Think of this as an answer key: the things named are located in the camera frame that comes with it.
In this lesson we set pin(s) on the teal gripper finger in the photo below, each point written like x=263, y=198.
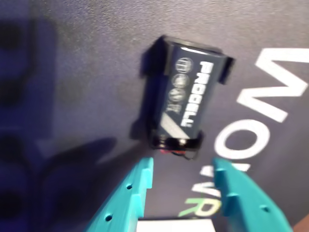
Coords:
x=125, y=203
x=251, y=207

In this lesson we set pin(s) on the small black battery pack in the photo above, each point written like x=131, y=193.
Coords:
x=183, y=96

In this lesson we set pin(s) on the white open cardboard box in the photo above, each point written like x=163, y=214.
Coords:
x=173, y=226

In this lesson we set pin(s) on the black mat with WOWROBO print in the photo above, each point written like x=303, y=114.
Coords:
x=84, y=72

